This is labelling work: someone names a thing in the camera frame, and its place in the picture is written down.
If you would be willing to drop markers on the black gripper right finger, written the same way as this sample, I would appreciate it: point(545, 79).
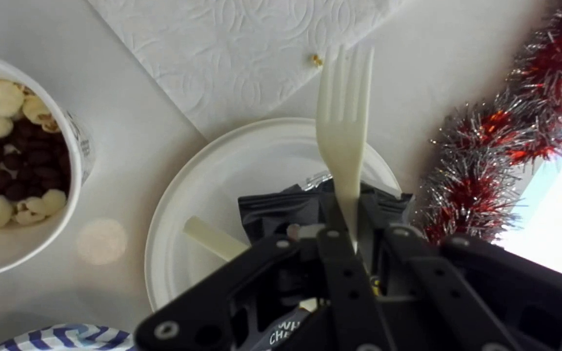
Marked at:
point(489, 299)

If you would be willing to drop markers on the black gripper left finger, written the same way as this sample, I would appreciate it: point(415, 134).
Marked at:
point(350, 299)

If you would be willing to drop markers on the cream plastic knife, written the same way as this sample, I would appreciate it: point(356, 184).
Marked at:
point(214, 237)

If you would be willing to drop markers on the cream plastic fork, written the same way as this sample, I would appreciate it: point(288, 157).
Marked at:
point(342, 130)

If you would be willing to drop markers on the white round plate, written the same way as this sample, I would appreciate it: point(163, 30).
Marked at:
point(196, 188)

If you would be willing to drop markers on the red silver tinsel garland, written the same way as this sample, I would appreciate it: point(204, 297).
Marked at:
point(483, 177)

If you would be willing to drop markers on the embossed white paper towel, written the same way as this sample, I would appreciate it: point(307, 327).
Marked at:
point(229, 60)

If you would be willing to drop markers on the blue white patterned paper bowl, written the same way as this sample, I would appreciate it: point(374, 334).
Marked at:
point(67, 338)

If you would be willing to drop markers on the patterned paper cup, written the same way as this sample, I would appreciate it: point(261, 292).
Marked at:
point(28, 247)

